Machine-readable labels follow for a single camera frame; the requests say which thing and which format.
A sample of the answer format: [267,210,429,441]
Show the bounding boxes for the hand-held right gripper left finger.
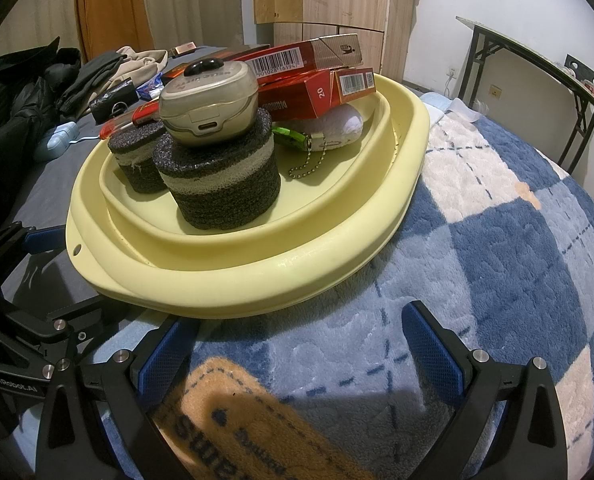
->
[37,315,203,480]

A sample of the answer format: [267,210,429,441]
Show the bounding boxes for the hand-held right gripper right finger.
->
[402,300,570,480]

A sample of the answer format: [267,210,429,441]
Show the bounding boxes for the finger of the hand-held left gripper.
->
[0,296,134,358]
[0,223,67,281]

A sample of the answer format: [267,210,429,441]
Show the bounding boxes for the small black foam cylinder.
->
[108,120,170,194]

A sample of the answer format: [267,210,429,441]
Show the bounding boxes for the yellow plastic basin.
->
[66,74,430,318]

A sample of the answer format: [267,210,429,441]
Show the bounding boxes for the large black foam cylinder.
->
[153,106,282,231]

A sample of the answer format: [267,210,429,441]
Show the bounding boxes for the light blue plastic case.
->
[33,122,80,162]

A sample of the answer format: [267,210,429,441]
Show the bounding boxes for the blue plaid fleece blanket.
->
[7,90,594,480]

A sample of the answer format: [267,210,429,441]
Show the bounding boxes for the orange lighter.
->
[100,101,160,140]

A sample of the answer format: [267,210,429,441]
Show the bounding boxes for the black jacket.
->
[0,37,128,221]

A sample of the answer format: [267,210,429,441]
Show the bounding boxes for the black pouch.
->
[90,80,138,123]

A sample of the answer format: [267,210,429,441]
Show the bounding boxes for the blue tissue packet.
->
[138,77,164,101]

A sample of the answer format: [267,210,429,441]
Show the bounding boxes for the beige garment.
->
[114,46,170,86]

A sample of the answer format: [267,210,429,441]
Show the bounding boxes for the beige earbuds case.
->
[158,60,260,148]

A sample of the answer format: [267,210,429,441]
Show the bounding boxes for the wooden door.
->
[73,0,155,61]

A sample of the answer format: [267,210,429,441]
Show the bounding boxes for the orange red cigarette pack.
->
[258,67,378,122]

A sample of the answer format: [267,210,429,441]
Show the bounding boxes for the red cigarette pack silver lid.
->
[237,34,365,92]

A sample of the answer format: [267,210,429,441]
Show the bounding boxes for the small items on table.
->
[559,55,594,101]

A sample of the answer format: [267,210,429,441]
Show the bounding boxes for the black folding table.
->
[456,15,594,166]

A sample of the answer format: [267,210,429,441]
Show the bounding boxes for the white plush keychain toy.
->
[272,101,365,179]

